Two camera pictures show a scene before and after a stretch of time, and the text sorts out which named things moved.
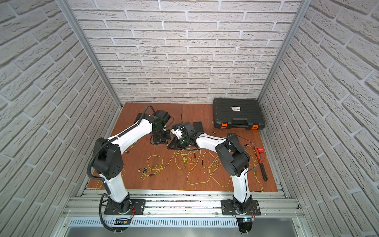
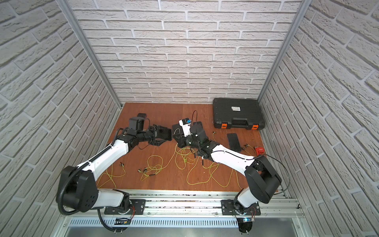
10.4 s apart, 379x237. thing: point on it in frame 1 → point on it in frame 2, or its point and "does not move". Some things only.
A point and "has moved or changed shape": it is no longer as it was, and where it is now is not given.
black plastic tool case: x=238 y=113 does not move
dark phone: x=197 y=126 does not move
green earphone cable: x=261 y=188 has moved or changed shape
